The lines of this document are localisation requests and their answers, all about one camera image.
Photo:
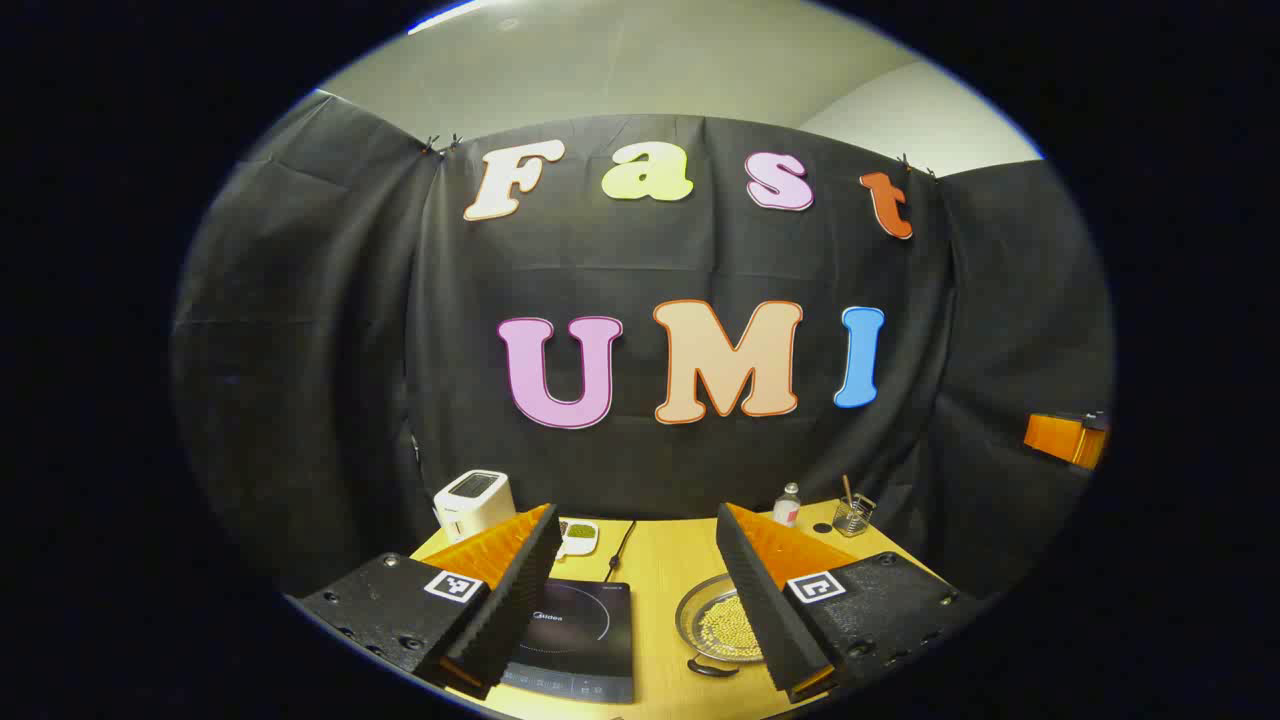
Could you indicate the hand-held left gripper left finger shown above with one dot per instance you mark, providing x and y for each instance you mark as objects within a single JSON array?
[{"x": 510, "y": 610}]

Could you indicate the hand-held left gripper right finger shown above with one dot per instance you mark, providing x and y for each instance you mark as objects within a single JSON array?
[{"x": 765, "y": 610}]

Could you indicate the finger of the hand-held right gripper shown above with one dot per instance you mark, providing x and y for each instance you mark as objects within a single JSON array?
[{"x": 1060, "y": 440}]

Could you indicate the heap of yellow soybeans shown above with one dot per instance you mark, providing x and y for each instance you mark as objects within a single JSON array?
[{"x": 725, "y": 630}]

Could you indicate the black induction cooktop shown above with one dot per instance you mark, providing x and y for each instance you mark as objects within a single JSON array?
[{"x": 590, "y": 640}]

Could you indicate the white divided dish of beans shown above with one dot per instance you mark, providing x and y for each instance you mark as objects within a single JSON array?
[{"x": 578, "y": 537}]

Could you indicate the clear plastic bottle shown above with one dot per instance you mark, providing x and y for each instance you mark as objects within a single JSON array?
[{"x": 787, "y": 510}]

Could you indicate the white toaster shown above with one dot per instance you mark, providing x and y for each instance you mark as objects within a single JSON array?
[{"x": 475, "y": 505}]

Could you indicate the clear glass holder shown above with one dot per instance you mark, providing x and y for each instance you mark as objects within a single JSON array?
[{"x": 852, "y": 518}]

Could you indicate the wooden stick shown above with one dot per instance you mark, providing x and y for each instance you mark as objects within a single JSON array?
[{"x": 847, "y": 487}]

